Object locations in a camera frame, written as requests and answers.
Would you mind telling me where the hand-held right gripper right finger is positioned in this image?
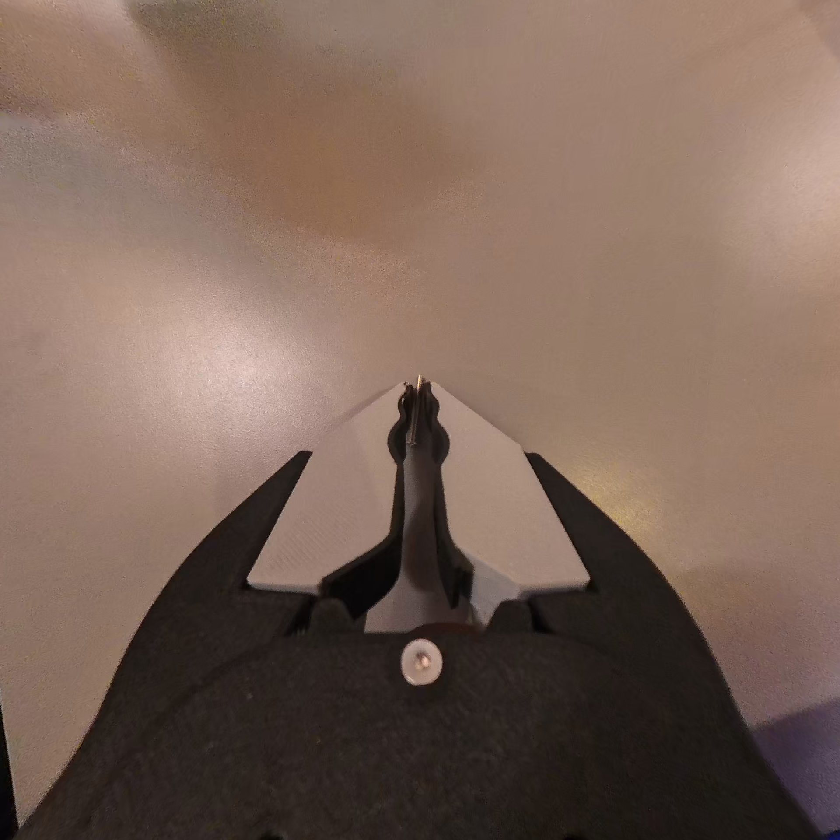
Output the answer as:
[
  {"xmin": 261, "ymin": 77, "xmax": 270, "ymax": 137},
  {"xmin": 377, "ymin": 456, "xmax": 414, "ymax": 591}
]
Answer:
[{"xmin": 420, "ymin": 381, "xmax": 592, "ymax": 627}]

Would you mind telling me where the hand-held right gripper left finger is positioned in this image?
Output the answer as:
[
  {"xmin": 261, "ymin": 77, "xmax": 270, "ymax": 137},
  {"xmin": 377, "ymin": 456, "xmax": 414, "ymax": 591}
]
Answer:
[{"xmin": 247, "ymin": 381, "xmax": 413, "ymax": 622}]

